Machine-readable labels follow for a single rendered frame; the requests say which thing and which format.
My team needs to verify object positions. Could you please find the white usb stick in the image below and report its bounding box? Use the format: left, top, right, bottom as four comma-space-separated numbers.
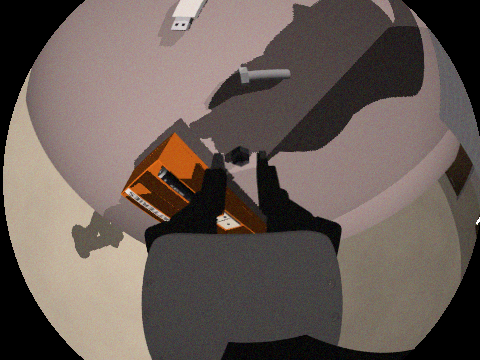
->
171, 0, 207, 31

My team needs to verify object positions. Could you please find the black battery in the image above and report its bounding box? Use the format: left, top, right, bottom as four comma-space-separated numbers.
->
158, 167, 194, 202

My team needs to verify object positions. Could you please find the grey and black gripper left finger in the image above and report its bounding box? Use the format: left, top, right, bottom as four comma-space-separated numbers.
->
145, 153, 227, 253

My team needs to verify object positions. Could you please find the white domino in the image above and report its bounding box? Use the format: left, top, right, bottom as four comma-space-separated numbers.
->
217, 211, 241, 229

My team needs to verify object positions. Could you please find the grey metal bolt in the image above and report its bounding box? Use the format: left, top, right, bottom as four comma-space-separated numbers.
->
239, 67, 290, 86

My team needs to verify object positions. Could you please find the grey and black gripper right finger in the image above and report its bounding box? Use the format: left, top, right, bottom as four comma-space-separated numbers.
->
257, 151, 342, 256

